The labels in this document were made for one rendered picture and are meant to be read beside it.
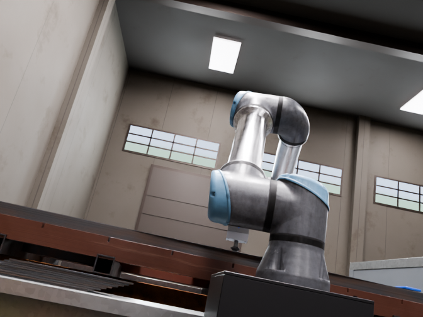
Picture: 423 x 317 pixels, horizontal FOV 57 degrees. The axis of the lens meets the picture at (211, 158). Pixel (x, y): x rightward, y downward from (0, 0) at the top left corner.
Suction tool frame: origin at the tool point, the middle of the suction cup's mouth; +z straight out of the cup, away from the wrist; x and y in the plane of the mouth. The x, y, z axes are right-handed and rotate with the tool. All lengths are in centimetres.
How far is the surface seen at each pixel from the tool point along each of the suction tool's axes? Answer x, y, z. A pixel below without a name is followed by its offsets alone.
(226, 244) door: -772, 0, -103
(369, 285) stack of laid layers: 26, -43, 5
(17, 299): 55, 52, 27
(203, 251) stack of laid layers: 37.4, 10.3, 5.7
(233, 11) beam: -440, 64, -489
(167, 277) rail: -25.5, 27.2, 13.2
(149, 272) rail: -23.8, 35.1, 12.8
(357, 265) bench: -65, -69, -13
